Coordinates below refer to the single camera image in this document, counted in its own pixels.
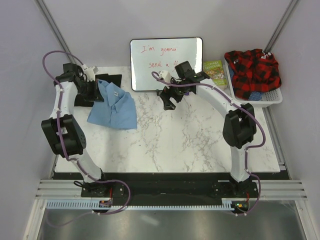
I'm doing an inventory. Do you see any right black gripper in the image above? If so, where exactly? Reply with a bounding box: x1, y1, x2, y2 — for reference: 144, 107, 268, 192
159, 76, 189, 111

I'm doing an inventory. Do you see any light blue long sleeve shirt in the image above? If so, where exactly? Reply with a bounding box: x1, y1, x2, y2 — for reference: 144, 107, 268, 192
87, 79, 138, 130

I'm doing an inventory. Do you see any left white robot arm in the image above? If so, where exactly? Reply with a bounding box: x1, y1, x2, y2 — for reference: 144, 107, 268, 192
41, 62, 110, 197

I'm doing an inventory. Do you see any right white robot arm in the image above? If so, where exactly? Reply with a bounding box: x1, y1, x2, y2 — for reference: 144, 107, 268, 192
151, 61, 257, 197

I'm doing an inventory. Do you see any folded black shirt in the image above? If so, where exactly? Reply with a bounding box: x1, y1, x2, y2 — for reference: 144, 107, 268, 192
74, 73, 122, 107

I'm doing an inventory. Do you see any green paperback book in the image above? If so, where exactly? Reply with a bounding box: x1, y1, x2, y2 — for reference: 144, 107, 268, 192
203, 60, 228, 91

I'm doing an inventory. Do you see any white dry-erase board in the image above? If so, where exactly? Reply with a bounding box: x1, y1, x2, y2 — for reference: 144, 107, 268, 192
129, 37, 203, 92

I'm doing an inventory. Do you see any blue checkered cloth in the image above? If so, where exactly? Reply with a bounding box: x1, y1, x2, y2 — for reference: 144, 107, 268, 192
249, 91, 263, 101

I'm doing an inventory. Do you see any red black plaid shirt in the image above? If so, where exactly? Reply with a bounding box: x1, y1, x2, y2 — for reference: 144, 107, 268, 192
224, 48, 282, 100

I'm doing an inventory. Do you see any white plastic basket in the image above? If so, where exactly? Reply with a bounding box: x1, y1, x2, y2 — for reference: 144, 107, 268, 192
223, 59, 283, 108

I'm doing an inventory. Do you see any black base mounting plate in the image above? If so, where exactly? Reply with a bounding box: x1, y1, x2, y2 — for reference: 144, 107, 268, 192
53, 172, 259, 206

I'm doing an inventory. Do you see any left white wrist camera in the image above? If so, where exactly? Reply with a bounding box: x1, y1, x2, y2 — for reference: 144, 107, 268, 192
81, 64, 99, 82

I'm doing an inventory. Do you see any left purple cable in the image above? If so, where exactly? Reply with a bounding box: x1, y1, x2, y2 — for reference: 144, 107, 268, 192
42, 50, 131, 216

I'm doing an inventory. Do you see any purple cable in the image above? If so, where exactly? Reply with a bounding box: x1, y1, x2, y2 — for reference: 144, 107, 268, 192
151, 71, 266, 217
42, 50, 131, 216

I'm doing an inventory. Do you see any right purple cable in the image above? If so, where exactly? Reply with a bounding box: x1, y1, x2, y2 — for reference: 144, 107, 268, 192
151, 71, 266, 217

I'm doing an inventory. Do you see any white slotted cable duct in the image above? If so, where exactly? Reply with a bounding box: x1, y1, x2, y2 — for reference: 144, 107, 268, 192
46, 199, 234, 211

